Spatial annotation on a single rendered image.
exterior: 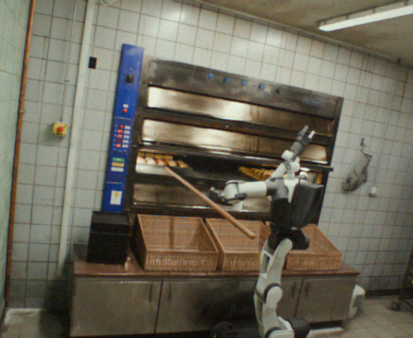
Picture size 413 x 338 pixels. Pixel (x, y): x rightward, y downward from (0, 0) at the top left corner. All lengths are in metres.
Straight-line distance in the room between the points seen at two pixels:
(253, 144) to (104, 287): 1.69
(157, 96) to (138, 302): 1.55
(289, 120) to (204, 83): 0.87
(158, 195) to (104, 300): 0.94
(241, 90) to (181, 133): 0.64
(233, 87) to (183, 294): 1.71
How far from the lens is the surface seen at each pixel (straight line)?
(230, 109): 3.22
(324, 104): 3.72
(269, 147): 3.41
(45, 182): 3.02
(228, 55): 3.21
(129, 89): 2.95
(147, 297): 2.82
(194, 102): 3.10
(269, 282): 2.67
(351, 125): 3.92
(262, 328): 2.87
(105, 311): 2.82
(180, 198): 3.18
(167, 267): 2.84
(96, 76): 2.95
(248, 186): 2.25
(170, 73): 3.06
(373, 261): 4.62
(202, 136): 3.15
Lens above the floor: 1.73
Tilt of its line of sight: 8 degrees down
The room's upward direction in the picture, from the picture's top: 9 degrees clockwise
